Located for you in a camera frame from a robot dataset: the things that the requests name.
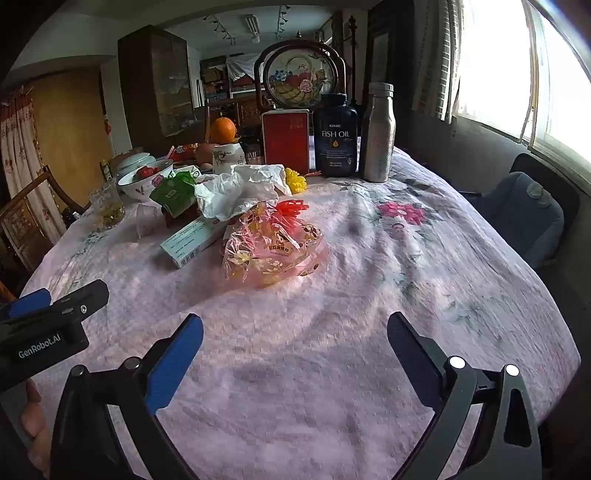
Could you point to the patterned curtain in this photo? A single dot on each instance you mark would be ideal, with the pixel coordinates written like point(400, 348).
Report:
point(18, 152)

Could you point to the white green medicine box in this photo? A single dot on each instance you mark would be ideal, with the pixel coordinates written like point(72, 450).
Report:
point(194, 240)

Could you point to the white printed mug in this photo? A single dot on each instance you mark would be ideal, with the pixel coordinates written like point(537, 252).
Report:
point(227, 157)

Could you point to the white floral bowl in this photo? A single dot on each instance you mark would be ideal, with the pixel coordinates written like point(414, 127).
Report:
point(138, 189)

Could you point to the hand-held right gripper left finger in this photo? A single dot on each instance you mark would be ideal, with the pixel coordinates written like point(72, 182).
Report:
point(178, 360)

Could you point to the glass cup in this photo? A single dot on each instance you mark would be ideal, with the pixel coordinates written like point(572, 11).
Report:
point(107, 207)

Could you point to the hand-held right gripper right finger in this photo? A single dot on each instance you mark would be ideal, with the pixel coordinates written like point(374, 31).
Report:
point(411, 346)

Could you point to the yellow plastic ribbon bundle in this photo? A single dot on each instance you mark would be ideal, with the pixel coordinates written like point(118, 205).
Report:
point(295, 181)

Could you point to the wooden glass-door cabinet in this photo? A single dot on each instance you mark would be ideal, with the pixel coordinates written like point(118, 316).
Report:
point(157, 83)

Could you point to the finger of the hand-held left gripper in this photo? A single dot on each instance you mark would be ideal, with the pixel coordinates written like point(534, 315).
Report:
point(27, 302)
point(87, 295)

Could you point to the round embroidered table screen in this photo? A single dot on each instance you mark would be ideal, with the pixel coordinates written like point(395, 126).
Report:
point(298, 78)

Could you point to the silver metal bottle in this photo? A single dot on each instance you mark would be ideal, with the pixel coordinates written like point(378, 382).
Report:
point(377, 138)

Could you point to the pink floral tablecloth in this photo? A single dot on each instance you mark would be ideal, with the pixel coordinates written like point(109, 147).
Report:
point(323, 300)

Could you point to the red tomatoes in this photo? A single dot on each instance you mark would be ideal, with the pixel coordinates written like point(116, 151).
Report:
point(147, 171)

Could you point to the dark supplement bottle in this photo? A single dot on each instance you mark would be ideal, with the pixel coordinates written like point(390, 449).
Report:
point(336, 138)

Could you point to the white lidded bowl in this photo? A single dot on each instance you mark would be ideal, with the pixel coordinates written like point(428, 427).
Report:
point(134, 161)

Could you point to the person's left hand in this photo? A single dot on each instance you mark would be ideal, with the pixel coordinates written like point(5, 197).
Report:
point(37, 429)

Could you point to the green snack packet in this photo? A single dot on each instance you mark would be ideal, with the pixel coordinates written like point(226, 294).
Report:
point(173, 189)

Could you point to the red tin box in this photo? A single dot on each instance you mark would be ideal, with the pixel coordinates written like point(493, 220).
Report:
point(286, 141)

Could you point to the blue cushioned office chair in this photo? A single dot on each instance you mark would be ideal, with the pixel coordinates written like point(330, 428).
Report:
point(526, 207)

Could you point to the wooden door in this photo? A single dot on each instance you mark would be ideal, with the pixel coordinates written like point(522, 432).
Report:
point(69, 124)

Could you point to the window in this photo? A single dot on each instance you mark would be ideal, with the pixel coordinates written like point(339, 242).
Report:
point(498, 69)

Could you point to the white paper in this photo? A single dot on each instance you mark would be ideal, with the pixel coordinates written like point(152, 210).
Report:
point(231, 189)

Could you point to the wooden chair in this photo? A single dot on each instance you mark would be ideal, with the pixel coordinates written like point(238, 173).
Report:
point(23, 221)

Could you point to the clear plastic cup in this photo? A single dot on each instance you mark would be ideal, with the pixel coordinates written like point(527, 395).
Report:
point(148, 219)

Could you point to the clear pink candy bag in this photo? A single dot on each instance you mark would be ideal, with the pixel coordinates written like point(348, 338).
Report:
point(268, 249)

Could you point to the orange fruit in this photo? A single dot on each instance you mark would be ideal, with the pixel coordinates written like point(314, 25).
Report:
point(223, 130)

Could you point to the red snack packet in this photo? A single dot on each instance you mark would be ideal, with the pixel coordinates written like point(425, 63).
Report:
point(184, 150)

